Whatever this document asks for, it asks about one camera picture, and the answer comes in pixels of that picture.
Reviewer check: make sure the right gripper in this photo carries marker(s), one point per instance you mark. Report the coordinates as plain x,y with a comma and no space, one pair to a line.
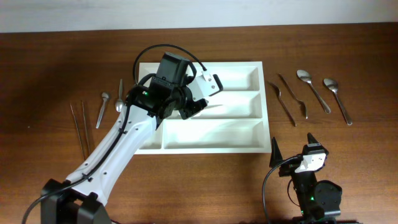
276,156

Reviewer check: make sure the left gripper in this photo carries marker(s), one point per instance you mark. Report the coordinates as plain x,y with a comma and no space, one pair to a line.
198,102

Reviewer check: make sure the small steel teaspoon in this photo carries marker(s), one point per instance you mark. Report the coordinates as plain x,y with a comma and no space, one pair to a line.
120,102
105,96

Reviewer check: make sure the pink plastic knife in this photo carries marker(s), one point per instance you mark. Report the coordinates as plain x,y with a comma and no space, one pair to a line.
212,110

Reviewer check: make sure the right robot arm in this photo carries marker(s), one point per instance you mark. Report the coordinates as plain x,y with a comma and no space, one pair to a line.
319,201

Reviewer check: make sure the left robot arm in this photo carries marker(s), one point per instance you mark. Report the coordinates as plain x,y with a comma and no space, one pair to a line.
82,197

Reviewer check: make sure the steel fork right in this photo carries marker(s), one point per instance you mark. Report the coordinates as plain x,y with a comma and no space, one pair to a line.
300,102

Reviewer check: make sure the steel fork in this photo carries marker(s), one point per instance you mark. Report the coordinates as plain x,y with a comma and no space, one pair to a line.
300,102
279,96

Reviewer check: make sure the white plastic cutlery tray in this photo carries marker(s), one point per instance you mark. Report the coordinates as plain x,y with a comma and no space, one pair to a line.
244,128

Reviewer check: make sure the steel fork left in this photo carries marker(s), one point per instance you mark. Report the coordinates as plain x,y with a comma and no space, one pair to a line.
279,96

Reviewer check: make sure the large steel spoon left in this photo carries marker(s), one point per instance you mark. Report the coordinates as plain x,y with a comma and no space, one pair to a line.
306,77

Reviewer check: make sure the large steel spoon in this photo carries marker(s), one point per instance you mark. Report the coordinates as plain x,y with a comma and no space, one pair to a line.
306,77
333,86

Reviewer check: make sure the large steel spoon right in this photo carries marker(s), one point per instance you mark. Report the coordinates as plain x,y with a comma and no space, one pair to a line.
333,86

